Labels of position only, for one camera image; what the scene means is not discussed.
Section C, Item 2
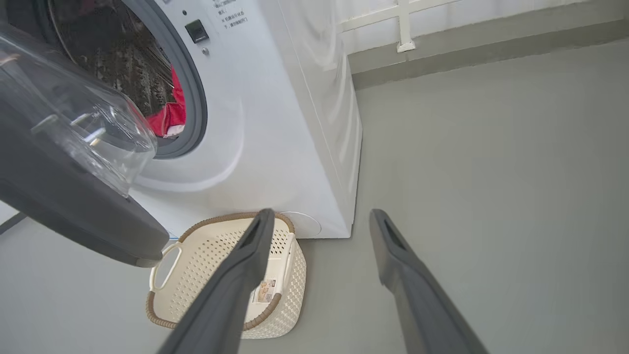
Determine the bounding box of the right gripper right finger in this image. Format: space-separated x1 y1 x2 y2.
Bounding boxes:
370 209 489 354

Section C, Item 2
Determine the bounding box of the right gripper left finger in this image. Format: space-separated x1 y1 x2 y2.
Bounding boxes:
156 208 276 354

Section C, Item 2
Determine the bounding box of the red and white garment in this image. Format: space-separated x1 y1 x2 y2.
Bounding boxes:
145 65 186 138

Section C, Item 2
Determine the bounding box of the dark grey glass washer door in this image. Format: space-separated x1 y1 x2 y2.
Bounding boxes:
0 20 170 268

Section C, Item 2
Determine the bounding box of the cream perforated laundry basket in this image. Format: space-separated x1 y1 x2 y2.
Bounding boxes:
146 212 308 340

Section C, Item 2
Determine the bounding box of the white front-load washing machine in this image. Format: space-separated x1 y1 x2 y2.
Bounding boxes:
0 0 363 240

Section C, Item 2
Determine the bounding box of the small paper label sticker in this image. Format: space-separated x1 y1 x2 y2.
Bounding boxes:
251 279 277 303

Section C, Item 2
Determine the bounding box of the white railing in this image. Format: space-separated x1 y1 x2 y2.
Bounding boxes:
339 0 590 53

